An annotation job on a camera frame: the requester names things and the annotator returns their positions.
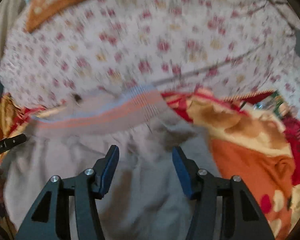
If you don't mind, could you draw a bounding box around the beige zip jacket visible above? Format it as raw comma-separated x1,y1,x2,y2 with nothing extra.
2,86,220,239

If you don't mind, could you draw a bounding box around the orange yellow red blanket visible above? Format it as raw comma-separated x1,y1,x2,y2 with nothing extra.
2,88,295,239

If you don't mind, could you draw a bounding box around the floral white quilt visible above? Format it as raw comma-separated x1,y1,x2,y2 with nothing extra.
0,0,300,107

